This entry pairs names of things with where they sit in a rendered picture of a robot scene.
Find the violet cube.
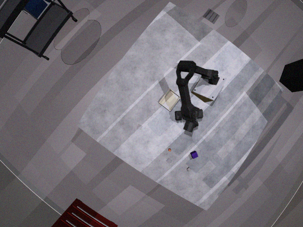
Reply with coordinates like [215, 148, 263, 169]
[190, 151, 198, 159]

